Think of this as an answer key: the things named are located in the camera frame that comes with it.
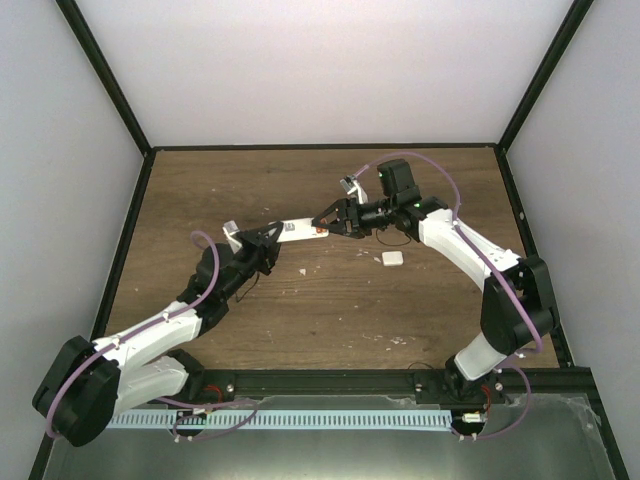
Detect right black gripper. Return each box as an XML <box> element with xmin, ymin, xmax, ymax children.
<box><xmin>315</xmin><ymin>198</ymin><xmax>397</xmax><ymax>240</ymax></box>

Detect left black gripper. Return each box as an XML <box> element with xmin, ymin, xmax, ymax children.
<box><xmin>221</xmin><ymin>223</ymin><xmax>285</xmax><ymax>301</ymax></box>

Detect white remote control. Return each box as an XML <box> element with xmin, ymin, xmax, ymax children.
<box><xmin>279</xmin><ymin>218</ymin><xmax>329</xmax><ymax>244</ymax></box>

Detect white battery cover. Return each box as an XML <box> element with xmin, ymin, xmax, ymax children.
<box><xmin>381</xmin><ymin>251</ymin><xmax>404</xmax><ymax>267</ymax></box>

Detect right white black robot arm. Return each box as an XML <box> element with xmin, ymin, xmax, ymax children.
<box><xmin>312</xmin><ymin>156</ymin><xmax>558</xmax><ymax>403</ymax></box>

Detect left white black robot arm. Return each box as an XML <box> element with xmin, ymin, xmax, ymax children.
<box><xmin>32</xmin><ymin>221</ymin><xmax>285</xmax><ymax>446</ymax></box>

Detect metal front plate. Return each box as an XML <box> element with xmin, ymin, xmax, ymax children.
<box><xmin>44</xmin><ymin>394</ymin><xmax>615</xmax><ymax>479</ymax></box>

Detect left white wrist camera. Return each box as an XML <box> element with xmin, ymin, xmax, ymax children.
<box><xmin>222</xmin><ymin>220</ymin><xmax>243</xmax><ymax>254</ymax></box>

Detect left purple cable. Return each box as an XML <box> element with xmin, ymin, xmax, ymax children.
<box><xmin>44</xmin><ymin>229</ymin><xmax>259</xmax><ymax>444</ymax></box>

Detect purple cable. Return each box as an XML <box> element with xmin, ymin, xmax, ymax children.
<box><xmin>44</xmin><ymin>229</ymin><xmax>259</xmax><ymax>444</ymax></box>
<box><xmin>349</xmin><ymin>151</ymin><xmax>544</xmax><ymax>442</ymax></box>

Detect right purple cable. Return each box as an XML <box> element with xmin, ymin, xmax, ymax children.
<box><xmin>349</xmin><ymin>151</ymin><xmax>544</xmax><ymax>442</ymax></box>

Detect light blue slotted cable duct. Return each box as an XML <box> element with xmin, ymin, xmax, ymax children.
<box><xmin>108</xmin><ymin>409</ymin><xmax>452</xmax><ymax>432</ymax></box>

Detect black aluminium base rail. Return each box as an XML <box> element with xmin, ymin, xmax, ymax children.
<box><xmin>64</xmin><ymin>367</ymin><xmax>594</xmax><ymax>406</ymax></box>

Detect black enclosure frame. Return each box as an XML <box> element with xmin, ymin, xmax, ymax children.
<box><xmin>27</xmin><ymin>0</ymin><xmax>631</xmax><ymax>480</ymax></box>

